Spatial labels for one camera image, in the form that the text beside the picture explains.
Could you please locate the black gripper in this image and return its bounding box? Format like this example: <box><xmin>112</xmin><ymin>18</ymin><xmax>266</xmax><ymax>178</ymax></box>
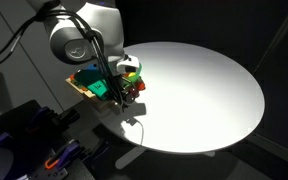
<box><xmin>118</xmin><ymin>77</ymin><xmax>141</xmax><ymax>111</ymax></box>

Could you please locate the small dark red ball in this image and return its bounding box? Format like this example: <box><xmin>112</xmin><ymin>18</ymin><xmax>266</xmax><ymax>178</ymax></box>
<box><xmin>136</xmin><ymin>81</ymin><xmax>147</xmax><ymax>92</ymax></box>

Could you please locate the wooden toy tray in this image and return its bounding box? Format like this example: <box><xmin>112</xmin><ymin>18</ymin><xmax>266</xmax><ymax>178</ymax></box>
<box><xmin>65</xmin><ymin>70</ymin><xmax>119</xmax><ymax>112</ymax></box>

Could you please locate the white table base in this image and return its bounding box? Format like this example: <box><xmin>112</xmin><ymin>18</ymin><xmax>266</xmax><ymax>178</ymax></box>
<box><xmin>114</xmin><ymin>146</ymin><xmax>216</xmax><ymax>171</ymax></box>

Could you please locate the black spring clamp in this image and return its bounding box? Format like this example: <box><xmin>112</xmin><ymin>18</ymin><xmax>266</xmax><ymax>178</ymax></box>
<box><xmin>52</xmin><ymin>109</ymin><xmax>82</xmax><ymax>127</ymax></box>

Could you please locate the purple spring clamp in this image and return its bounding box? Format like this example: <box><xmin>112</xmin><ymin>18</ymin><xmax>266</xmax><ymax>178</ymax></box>
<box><xmin>44</xmin><ymin>139</ymin><xmax>82</xmax><ymax>170</ymax></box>

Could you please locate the black equipment cart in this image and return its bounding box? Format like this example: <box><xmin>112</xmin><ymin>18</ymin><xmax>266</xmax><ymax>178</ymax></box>
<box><xmin>0</xmin><ymin>99</ymin><xmax>109</xmax><ymax>180</ymax></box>

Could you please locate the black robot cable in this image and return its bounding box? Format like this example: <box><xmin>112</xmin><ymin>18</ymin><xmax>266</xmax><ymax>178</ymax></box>
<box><xmin>0</xmin><ymin>9</ymin><xmax>126</xmax><ymax>108</ymax></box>

